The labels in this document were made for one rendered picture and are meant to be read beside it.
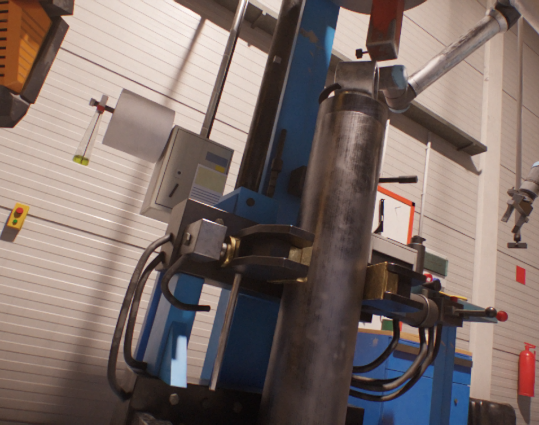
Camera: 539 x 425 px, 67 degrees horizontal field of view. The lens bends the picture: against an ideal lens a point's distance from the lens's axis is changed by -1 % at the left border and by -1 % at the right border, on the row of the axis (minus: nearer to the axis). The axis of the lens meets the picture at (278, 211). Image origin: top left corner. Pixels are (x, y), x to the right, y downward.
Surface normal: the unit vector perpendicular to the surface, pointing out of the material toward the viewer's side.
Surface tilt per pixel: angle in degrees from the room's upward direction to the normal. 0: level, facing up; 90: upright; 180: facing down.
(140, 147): 154
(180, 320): 90
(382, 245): 90
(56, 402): 90
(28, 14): 90
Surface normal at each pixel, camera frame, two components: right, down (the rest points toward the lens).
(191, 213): 0.51, -0.17
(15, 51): 0.46, 0.11
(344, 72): -0.30, -0.21
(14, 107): 0.95, 0.11
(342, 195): -0.01, -0.31
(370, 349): -0.84, -0.32
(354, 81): -0.34, 0.18
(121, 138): 0.11, 0.68
